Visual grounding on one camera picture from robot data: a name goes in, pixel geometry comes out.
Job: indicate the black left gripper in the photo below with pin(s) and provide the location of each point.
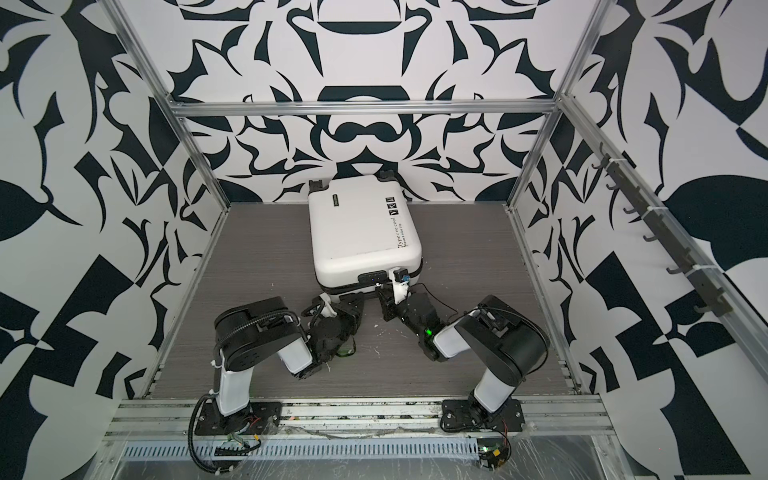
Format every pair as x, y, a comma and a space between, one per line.
351, 316

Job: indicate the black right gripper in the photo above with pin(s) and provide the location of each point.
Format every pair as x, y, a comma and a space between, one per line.
389, 307

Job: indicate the white suitcase black lining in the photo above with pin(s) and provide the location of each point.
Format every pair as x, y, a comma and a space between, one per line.
361, 230

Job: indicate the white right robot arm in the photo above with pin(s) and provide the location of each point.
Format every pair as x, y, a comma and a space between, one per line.
510, 345

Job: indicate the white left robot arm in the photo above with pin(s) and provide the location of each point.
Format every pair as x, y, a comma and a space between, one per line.
251, 333

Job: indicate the small green circuit board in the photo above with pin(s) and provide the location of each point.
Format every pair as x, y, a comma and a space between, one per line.
493, 454

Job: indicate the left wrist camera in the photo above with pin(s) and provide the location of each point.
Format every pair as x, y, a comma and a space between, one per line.
326, 307

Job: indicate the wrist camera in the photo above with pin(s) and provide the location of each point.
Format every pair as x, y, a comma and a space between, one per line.
400, 281
326, 307

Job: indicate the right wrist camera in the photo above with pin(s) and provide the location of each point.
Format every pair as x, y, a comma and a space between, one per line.
400, 281

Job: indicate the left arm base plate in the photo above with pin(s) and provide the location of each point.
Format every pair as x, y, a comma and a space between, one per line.
257, 418

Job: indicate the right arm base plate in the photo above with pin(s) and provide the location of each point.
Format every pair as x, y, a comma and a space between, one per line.
469, 416

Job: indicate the black wall hook rack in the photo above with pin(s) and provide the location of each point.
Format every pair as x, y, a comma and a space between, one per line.
667, 231

